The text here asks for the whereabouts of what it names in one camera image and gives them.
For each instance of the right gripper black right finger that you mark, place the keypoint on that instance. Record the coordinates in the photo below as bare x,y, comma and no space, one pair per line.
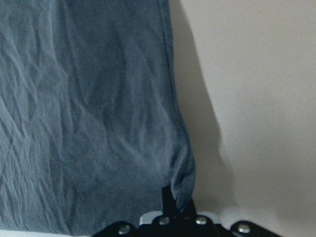
190,210

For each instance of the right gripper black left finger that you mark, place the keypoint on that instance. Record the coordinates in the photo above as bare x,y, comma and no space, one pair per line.
169,207

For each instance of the black graphic t-shirt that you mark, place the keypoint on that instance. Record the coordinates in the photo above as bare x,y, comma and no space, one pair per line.
90,128

